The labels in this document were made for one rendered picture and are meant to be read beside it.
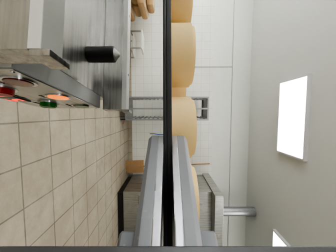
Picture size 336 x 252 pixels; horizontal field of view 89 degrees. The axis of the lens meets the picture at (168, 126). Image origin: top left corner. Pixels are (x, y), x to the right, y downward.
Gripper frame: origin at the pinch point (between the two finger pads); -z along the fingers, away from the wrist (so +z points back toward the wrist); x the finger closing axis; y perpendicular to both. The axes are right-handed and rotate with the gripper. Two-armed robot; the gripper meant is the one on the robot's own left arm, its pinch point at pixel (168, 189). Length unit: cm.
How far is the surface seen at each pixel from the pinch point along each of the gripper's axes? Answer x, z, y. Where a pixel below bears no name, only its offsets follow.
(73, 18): -16.6, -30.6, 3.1
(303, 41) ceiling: 200, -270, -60
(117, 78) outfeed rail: -13.0, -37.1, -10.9
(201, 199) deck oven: 66, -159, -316
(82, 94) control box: -16.7, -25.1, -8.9
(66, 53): -16.6, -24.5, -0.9
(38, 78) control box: -16.8, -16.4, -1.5
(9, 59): -15.1, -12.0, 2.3
